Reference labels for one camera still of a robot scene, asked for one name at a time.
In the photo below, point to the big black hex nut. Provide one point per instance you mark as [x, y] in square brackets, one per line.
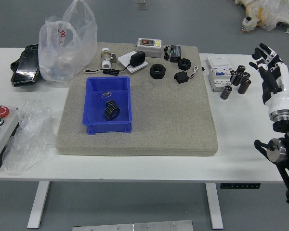
[158, 71]

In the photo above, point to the plush toy in plastic wrap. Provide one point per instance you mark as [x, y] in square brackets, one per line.
[272, 14]

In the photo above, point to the grey switch box two buttons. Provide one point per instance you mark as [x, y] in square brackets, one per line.
[149, 48]

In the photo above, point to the big black gear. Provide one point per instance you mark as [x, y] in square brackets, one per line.
[111, 112]

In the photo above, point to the metal floor fitting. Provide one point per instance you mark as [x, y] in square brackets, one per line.
[141, 4]

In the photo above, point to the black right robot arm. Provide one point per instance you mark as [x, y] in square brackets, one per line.
[285, 149]

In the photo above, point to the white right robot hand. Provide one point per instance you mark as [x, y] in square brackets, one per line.
[280, 81]

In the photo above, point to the white circuit breaker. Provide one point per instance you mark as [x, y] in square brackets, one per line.
[218, 69]

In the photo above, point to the black plastic tray pack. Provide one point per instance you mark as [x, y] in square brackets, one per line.
[26, 65]

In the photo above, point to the black power module green label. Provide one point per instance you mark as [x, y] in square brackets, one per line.
[176, 53]

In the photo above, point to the large black cylindrical capacitor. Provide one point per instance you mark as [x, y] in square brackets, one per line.
[244, 86]

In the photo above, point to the clear plastic bag red print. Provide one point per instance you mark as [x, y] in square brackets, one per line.
[62, 53]

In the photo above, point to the black table height controller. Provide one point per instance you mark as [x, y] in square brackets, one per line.
[239, 186]

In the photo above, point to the grey push-button control box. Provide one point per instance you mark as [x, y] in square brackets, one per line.
[1, 134]

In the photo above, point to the blue plastic bin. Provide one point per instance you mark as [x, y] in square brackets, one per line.
[96, 113]

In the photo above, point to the white wall socket plate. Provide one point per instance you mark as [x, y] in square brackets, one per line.
[124, 60]

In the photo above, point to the small black hex nut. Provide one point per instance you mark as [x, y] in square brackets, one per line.
[184, 64]

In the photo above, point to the brass valve white fittings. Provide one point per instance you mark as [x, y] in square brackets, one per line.
[106, 57]

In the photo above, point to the white table leg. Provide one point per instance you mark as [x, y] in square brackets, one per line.
[214, 204]
[38, 204]

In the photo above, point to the crumpled clear plastic bag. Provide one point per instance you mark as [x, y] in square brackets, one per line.
[29, 139]

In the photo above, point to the grey-brown foam mat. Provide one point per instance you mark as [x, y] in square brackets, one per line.
[147, 139]

